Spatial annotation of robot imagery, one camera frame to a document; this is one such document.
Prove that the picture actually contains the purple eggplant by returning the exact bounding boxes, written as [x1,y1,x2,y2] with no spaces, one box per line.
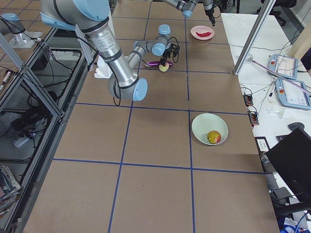
[145,61,173,67]

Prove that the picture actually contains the red yellow pomegranate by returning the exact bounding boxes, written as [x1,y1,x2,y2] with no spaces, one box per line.
[207,130,222,144]

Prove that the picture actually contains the red chili pepper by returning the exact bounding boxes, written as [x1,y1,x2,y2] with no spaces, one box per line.
[196,32,212,37]

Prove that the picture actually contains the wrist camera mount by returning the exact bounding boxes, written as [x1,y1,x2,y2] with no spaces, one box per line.
[170,43,180,58]

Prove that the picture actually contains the pink plate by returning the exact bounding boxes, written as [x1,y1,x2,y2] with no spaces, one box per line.
[190,25,215,40]

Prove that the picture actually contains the black laptop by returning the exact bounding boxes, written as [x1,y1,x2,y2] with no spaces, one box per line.
[266,128,311,201]

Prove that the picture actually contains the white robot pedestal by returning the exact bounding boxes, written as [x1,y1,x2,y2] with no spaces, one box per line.
[94,56,113,79]

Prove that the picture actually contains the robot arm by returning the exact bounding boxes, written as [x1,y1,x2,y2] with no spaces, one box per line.
[163,0,215,27]
[40,0,171,101]

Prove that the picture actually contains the white side table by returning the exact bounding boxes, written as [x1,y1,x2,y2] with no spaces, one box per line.
[221,13,311,147]

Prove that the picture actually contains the green plate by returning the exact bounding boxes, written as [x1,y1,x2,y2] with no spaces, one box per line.
[191,113,228,145]

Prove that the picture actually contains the stack of books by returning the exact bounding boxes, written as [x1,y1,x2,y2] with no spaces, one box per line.
[0,164,21,215]

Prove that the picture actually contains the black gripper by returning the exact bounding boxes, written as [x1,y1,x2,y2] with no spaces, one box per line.
[160,48,172,66]
[205,9,214,26]

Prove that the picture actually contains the red circuit board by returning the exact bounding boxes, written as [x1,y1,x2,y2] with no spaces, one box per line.
[243,94,253,106]
[247,111,259,127]

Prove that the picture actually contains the cut pink peach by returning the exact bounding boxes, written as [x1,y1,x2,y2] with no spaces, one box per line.
[158,63,170,72]

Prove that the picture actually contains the teach pendant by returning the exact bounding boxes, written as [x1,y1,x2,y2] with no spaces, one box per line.
[276,78,311,110]
[268,54,298,80]

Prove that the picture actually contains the reacher grabber tool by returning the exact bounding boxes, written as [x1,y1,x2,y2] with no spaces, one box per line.
[245,56,311,96]

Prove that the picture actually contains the white power strip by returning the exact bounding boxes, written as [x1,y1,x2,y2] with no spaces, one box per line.
[12,136,30,148]

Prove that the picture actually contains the near teach pendant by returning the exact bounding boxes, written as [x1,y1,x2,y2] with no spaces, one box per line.
[276,78,311,110]

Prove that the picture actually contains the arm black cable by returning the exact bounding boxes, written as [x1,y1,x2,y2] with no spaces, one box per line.
[111,36,181,106]

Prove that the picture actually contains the far teach pendant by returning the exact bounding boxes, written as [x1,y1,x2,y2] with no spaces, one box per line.
[268,54,298,80]

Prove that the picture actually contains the aluminium frame post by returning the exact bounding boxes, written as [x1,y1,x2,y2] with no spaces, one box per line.
[233,0,276,75]

